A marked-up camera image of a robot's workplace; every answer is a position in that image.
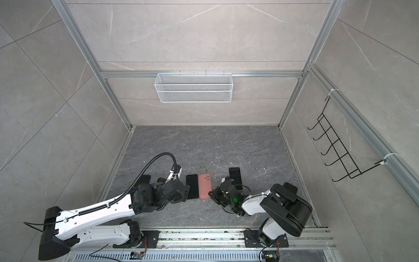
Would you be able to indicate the black pad right side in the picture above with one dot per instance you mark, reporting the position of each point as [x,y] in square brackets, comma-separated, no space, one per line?
[290,187]

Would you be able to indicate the black pad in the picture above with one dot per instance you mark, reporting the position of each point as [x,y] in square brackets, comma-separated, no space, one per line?
[143,179]
[290,187]

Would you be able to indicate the pink phone case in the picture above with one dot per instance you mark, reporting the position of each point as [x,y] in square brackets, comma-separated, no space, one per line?
[205,186]

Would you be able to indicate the black pad left side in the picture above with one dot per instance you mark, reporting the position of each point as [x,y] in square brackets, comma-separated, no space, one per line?
[143,179]

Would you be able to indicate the black wire hook rack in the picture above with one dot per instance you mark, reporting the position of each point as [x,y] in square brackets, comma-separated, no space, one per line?
[341,153]

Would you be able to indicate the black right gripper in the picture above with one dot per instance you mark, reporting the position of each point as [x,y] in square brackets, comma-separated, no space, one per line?
[216,192]

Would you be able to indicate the small circuit board right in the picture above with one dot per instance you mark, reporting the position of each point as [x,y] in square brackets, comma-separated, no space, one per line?
[270,256]

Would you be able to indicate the white wire mesh basket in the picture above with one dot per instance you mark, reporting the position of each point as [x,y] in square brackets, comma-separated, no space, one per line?
[194,87]

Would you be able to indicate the small circuit board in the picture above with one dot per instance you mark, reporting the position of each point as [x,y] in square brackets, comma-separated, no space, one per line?
[270,256]
[137,255]

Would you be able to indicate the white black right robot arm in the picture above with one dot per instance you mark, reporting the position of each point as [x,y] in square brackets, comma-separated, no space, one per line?
[287,212]

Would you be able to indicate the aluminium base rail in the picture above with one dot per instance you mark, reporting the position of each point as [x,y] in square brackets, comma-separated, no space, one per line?
[217,245]

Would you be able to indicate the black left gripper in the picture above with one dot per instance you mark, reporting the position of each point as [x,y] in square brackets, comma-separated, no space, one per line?
[184,197]

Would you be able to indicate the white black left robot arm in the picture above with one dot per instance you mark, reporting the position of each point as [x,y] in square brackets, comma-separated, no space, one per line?
[67,230]

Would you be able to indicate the black phone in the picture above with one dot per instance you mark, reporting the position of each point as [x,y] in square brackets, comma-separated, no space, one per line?
[235,175]
[192,182]

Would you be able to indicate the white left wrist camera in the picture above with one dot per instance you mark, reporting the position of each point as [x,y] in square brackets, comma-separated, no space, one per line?
[174,173]

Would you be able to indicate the small circuit board left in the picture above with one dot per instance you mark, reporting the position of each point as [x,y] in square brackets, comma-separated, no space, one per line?
[137,255]

